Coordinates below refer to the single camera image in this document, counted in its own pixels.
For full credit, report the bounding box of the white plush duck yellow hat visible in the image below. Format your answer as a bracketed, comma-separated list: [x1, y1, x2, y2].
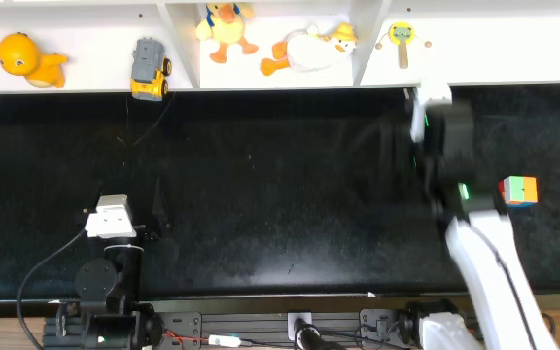
[259, 21, 360, 78]

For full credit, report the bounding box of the yellow rubber duck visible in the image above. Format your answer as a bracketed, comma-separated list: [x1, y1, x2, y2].
[0, 31, 70, 89]

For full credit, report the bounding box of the white shelf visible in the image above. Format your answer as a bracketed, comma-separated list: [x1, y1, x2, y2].
[0, 0, 560, 95]

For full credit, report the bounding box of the black cable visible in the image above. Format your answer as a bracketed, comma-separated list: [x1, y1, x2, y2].
[16, 227, 88, 350]

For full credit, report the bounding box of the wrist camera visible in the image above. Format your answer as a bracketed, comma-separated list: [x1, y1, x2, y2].
[84, 193, 138, 240]
[408, 80, 454, 144]

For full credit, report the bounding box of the grey and yellow toy truck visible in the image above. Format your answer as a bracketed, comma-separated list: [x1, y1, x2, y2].
[129, 36, 173, 102]

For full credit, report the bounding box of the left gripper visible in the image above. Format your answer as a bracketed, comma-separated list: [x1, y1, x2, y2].
[133, 176, 172, 244]

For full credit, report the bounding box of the many-coloured puzzle cube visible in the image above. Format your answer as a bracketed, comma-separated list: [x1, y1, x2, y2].
[497, 175, 539, 209]

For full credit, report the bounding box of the mounting rail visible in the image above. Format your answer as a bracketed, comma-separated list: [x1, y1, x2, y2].
[41, 299, 422, 350]

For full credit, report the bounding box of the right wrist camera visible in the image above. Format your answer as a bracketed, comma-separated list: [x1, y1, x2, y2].
[408, 80, 454, 144]

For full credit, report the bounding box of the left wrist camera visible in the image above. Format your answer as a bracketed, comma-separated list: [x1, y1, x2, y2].
[84, 193, 138, 240]

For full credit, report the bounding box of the yellow rattle drum toy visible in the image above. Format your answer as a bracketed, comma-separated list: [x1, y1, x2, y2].
[374, 20, 433, 70]

